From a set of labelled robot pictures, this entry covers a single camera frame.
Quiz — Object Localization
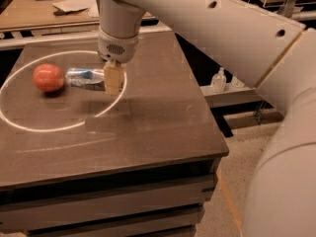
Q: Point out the red apple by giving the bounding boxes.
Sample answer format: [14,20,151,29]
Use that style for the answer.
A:
[33,63,65,93]

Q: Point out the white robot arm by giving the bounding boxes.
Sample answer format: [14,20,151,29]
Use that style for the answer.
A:
[110,0,316,237]

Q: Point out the grey cabinet drawers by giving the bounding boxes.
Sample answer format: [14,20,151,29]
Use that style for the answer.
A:
[0,159,218,237]

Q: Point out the right clear sanitizer bottle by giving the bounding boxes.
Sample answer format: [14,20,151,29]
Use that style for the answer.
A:
[231,76,245,88]

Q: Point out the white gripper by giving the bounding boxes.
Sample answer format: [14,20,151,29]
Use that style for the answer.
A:
[98,28,138,95]

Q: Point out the white paper sheet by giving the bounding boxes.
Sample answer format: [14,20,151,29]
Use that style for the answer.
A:
[53,0,99,17]

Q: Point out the left clear sanitizer bottle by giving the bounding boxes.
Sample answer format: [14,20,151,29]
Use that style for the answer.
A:
[211,67,226,93]

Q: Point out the clear sanitizer bottle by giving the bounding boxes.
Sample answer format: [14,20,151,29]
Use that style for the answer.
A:
[211,67,226,93]
[231,76,245,88]

